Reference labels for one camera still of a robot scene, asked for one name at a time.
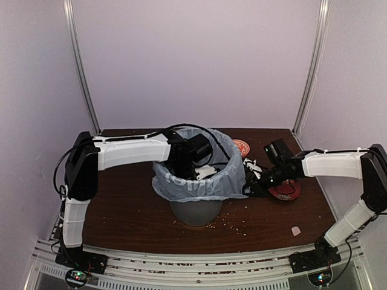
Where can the right aluminium frame post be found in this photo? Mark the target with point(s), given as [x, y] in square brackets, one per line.
[316, 57]

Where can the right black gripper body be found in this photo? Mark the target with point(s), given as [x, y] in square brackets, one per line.
[262, 190]

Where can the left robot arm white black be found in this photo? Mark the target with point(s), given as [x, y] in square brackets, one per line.
[92, 154]

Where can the orange white patterned bowl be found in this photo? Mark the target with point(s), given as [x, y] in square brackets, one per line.
[243, 147]

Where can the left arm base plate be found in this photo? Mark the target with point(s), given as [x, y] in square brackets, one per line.
[85, 261]

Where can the left aluminium frame post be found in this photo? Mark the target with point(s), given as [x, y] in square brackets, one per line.
[71, 24]

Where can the red floral overturned bowl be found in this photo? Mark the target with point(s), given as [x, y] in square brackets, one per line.
[287, 191]

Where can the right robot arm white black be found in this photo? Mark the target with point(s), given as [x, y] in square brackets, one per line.
[367, 165]

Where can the small pink paper scrap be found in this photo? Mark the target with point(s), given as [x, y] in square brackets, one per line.
[295, 231]

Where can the aluminium frame post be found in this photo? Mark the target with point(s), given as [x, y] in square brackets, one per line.
[71, 24]
[316, 57]

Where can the light blue plastic trash bag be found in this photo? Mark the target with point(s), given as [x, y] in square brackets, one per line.
[226, 184]

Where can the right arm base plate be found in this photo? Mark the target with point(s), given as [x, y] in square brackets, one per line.
[309, 260]

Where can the grey mesh trash bin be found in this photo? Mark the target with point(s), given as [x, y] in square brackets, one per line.
[196, 213]

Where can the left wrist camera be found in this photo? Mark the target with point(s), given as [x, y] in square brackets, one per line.
[205, 172]

